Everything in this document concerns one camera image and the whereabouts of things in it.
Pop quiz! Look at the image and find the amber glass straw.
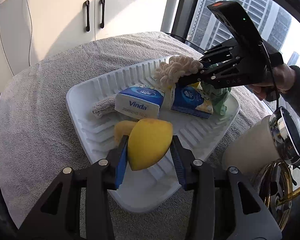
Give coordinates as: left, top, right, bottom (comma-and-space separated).
276, 189, 300, 206

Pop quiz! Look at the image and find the black cabinet handle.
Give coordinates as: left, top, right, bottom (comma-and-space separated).
100, 0, 106, 29
84, 0, 90, 32

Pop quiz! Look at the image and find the green silk cloth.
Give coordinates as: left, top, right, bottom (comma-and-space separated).
200, 81, 231, 115

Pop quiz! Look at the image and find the white ceramic mug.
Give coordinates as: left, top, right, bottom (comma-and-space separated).
222, 116, 280, 179

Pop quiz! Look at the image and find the blue Vinda tissue pack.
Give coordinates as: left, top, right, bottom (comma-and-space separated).
115, 84, 165, 120

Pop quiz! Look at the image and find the round yellow sponge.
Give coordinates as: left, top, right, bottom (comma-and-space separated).
128, 119, 173, 171

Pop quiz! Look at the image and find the cream chenille duster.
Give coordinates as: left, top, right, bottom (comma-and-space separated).
153, 55, 203, 89

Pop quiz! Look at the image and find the person right hand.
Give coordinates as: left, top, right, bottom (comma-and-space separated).
248, 64, 296, 100

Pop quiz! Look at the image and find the black cabinet handle right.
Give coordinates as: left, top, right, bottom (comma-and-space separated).
100, 0, 106, 29

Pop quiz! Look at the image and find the black cabinet handle left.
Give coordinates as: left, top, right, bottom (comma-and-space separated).
84, 0, 90, 32

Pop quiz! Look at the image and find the white plastic tray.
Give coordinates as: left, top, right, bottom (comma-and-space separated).
65, 56, 241, 214

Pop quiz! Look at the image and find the grey knitted cloth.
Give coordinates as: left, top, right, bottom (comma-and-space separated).
92, 95, 116, 119

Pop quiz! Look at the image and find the chrome mug lid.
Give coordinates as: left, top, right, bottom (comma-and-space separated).
269, 106, 300, 165

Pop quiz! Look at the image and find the grey towel table cover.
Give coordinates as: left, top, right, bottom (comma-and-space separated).
0, 32, 269, 239

